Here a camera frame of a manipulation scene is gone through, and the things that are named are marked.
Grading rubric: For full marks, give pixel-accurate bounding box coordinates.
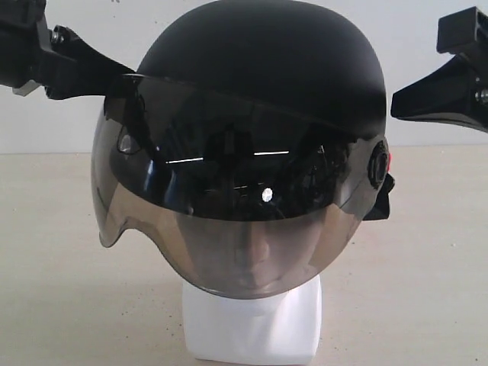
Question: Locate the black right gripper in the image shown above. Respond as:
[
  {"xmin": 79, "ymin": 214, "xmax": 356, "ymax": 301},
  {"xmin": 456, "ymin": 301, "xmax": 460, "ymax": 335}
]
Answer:
[{"xmin": 390, "ymin": 6, "xmax": 487, "ymax": 133}]

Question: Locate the white mannequin head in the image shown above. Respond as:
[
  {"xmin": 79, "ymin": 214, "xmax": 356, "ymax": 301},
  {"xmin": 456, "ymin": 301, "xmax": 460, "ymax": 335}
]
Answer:
[{"xmin": 181, "ymin": 213, "xmax": 325, "ymax": 362}]

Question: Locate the black helmet with tinted visor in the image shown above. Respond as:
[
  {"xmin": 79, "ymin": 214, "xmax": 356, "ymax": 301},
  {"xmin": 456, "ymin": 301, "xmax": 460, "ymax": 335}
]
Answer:
[{"xmin": 91, "ymin": 1, "xmax": 394, "ymax": 300}]

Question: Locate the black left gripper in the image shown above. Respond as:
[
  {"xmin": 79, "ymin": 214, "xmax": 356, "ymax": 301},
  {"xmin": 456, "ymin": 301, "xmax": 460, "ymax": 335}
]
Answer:
[{"xmin": 1, "ymin": 1, "xmax": 134, "ymax": 101}]

